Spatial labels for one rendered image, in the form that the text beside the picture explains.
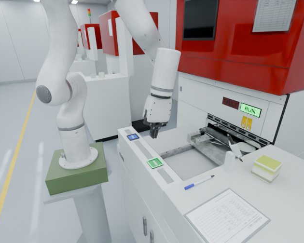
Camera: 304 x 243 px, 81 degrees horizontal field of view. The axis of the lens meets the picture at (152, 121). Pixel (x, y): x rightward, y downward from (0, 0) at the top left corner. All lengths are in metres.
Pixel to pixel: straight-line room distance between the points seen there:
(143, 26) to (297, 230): 0.74
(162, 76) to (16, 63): 8.18
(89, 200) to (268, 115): 1.02
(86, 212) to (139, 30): 0.95
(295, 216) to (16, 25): 8.58
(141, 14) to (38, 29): 7.96
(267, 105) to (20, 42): 8.26
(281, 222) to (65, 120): 0.85
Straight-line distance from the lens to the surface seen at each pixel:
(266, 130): 1.07
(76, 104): 0.90
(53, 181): 0.94
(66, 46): 0.78
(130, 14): 0.65
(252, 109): 1.08
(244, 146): 1.13
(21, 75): 8.70
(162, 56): 0.62
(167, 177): 0.74
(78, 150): 0.93
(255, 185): 0.78
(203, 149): 1.07
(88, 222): 1.23
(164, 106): 0.66
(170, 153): 1.07
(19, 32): 8.57
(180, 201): 0.66
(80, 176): 0.92
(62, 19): 0.76
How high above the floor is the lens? 1.46
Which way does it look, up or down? 25 degrees down
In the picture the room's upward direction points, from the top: 1 degrees counter-clockwise
